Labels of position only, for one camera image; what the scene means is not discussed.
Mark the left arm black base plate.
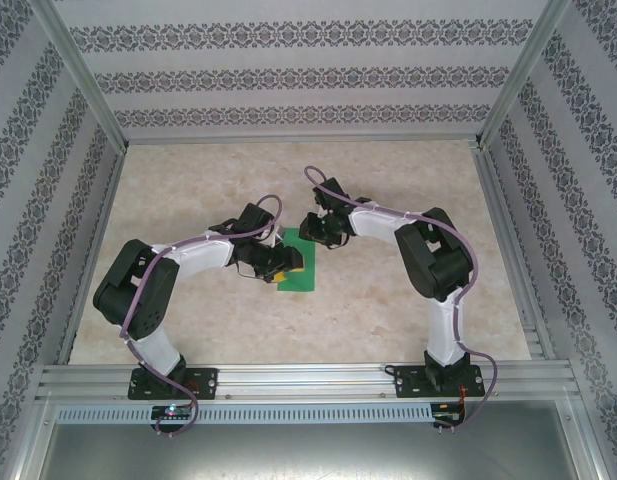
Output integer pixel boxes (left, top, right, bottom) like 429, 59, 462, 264
127, 367, 220, 401

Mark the grey slotted cable duct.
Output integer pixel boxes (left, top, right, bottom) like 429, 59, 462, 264
55, 403, 434, 426

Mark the grey metal panel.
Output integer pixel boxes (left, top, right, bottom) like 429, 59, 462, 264
37, 423, 582, 480

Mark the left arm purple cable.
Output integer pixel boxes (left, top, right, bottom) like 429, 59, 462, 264
118, 193, 284, 439

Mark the aluminium frame bar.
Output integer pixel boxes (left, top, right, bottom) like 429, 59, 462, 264
5, 394, 57, 480
39, 0, 130, 151
56, 147, 129, 366
479, 0, 573, 150
557, 399, 607, 480
473, 144, 558, 361

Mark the green paper sheet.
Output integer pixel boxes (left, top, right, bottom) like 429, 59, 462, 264
276, 227, 318, 294

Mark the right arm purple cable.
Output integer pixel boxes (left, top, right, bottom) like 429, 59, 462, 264
303, 165, 502, 431

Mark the aluminium mounting rail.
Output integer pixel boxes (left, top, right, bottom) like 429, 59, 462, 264
35, 363, 587, 401

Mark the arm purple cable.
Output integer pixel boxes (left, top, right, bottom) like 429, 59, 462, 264
118, 193, 284, 439
303, 165, 502, 431

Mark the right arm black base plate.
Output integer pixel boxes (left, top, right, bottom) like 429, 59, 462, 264
393, 363, 488, 400

